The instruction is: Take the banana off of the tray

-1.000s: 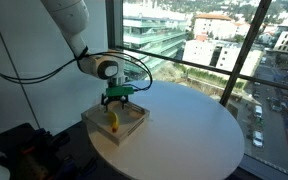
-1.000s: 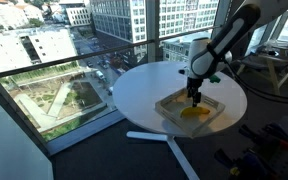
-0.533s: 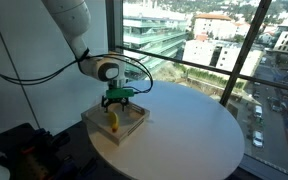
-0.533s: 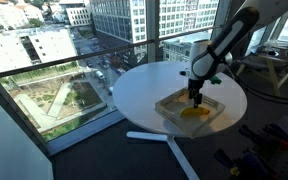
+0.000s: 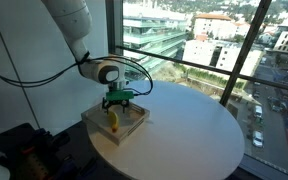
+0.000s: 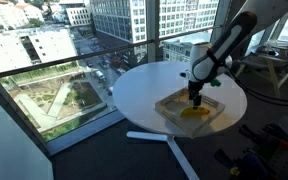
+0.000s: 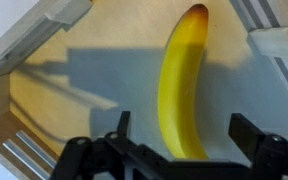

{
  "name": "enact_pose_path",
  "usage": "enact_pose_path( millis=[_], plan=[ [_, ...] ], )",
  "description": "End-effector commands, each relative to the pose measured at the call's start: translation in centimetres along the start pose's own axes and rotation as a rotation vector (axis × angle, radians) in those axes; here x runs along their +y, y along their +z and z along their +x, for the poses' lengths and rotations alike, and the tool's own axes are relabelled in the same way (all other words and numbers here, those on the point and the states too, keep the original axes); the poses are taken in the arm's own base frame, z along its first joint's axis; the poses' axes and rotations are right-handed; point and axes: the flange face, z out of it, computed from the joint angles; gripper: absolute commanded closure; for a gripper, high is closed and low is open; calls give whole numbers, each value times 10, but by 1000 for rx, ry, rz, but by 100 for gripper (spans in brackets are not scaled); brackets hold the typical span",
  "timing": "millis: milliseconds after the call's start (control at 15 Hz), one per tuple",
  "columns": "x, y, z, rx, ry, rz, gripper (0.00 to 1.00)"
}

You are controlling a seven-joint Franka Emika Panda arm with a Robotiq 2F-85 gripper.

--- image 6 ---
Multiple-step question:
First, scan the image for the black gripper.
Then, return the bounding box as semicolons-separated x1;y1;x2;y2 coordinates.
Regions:
187;80;205;110

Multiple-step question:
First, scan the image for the yellow banana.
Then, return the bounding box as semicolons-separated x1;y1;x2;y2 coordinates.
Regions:
179;105;211;118

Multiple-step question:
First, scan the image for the clear square glass tray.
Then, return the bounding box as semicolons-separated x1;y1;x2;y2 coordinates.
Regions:
154;86;226;138

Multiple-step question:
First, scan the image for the round white table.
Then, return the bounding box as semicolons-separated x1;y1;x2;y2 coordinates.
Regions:
112;60;248;180

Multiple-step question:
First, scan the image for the dark window mullion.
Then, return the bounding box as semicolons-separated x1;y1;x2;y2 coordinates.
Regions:
145;0;161;64

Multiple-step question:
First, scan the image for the blue handled black clamp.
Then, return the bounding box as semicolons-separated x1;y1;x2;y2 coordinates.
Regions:
213;148;278;180

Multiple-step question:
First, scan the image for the orange handled black clamp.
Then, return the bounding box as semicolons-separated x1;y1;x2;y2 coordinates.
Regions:
238;123;288;150

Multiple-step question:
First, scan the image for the dark horizontal window rail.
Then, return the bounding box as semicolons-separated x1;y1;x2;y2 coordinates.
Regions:
0;24;222;81

